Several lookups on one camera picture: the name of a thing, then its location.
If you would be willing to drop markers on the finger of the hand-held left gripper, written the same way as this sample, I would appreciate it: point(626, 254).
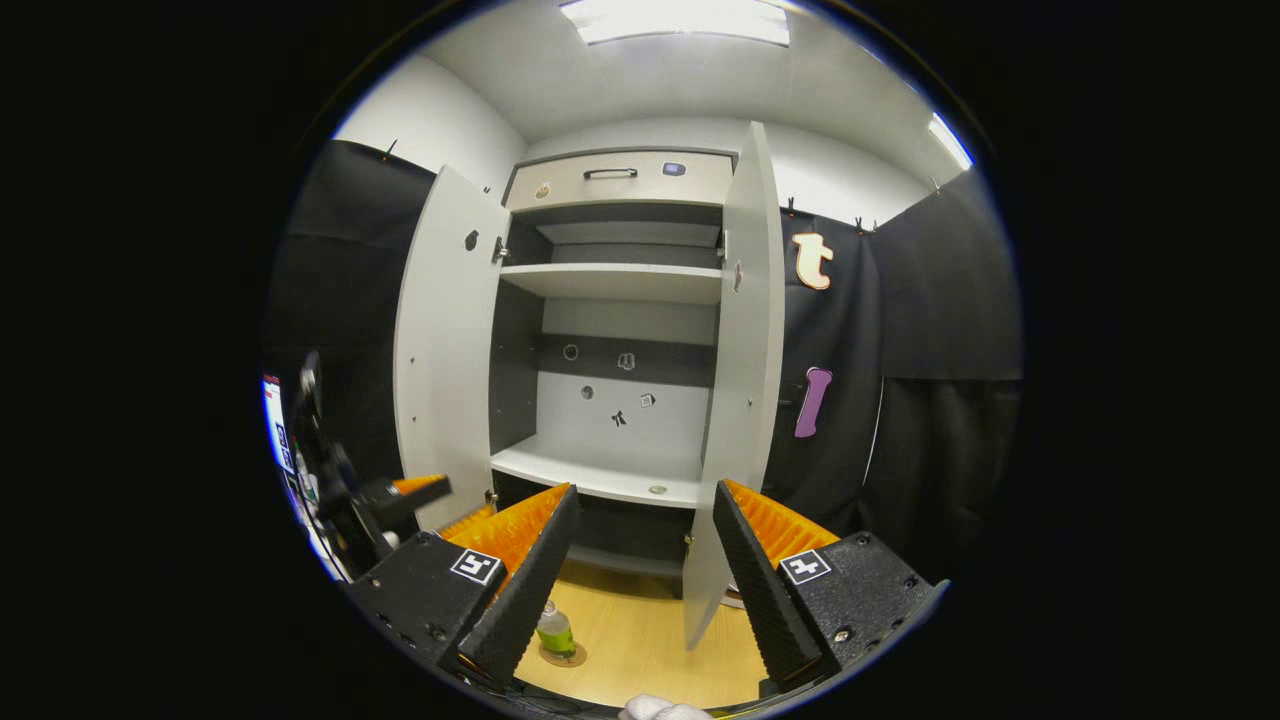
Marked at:
point(405, 497)
point(468, 520)

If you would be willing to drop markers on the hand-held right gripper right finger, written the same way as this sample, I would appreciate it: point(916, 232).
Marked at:
point(760, 590)

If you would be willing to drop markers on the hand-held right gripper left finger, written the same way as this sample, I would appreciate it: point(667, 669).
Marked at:
point(530, 590)

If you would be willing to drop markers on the green label plastic bottle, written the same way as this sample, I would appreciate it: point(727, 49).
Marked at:
point(556, 632)

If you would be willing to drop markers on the round brown coaster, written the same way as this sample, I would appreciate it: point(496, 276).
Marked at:
point(568, 657)

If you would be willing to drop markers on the light grey cabinet door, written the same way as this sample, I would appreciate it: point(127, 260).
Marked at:
point(745, 350)
point(445, 340)

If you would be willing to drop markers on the grey cabinet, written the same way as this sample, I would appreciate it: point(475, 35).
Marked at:
point(620, 330)

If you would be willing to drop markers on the grey cabinet shelf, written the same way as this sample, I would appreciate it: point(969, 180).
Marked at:
point(620, 283)

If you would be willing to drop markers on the light grey cabinet drawer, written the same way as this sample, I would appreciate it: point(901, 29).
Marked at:
point(620, 185)

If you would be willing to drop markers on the black backdrop cloth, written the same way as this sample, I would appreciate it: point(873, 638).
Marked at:
point(950, 300)

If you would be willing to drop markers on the narrow ceiling light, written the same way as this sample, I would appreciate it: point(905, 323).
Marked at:
point(950, 140)

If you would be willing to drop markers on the large ceiling light panel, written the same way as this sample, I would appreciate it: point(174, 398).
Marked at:
point(680, 20)

